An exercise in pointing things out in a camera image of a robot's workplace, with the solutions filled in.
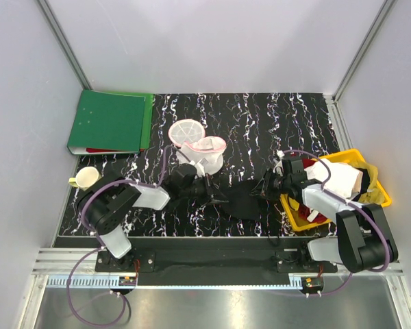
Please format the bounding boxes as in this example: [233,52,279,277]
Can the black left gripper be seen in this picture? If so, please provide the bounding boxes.
[180,173,228,206]

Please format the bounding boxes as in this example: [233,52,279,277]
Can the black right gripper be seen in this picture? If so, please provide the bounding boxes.
[249,168,291,202]

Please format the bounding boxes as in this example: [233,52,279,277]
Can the black bra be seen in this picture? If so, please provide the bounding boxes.
[221,180,260,221]

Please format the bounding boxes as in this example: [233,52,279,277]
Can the white pink mesh laundry bag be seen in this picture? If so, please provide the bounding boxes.
[168,119,227,175]

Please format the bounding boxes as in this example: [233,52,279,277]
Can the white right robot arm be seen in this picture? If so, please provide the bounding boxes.
[250,156,399,273]

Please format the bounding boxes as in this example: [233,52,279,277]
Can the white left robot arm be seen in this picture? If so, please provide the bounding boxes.
[68,164,229,271]

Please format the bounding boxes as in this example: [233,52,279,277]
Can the yellow plastic bin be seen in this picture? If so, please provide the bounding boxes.
[279,148,393,232]

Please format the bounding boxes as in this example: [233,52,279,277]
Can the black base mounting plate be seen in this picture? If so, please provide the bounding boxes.
[95,237,338,289]

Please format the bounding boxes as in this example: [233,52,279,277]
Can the white garment in bin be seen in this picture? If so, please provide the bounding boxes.
[305,159,362,199]

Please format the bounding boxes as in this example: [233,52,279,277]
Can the cream yellow mug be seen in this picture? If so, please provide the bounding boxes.
[68,167,101,191]

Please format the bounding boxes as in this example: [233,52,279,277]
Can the red folder under binder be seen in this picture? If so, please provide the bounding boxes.
[85,148,145,154]

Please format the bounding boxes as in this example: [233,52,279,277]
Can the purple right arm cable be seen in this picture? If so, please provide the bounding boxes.
[280,149,391,299]

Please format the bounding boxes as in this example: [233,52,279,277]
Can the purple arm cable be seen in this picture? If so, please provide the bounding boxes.
[65,145,179,326]
[280,149,391,299]

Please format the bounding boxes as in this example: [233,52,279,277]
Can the green ring binder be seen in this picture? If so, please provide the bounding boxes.
[67,90,154,156]

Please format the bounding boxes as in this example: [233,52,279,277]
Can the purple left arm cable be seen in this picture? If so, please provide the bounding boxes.
[65,145,179,326]

